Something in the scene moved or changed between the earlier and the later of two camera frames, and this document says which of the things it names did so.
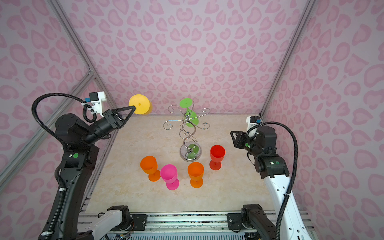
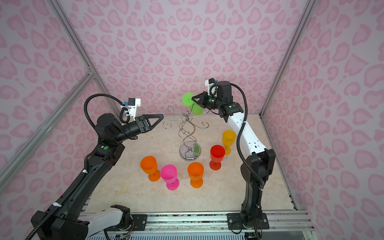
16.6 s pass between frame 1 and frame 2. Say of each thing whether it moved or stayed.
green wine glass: moved
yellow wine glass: moved
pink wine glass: stayed
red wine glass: stayed
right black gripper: moved
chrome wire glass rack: stayed
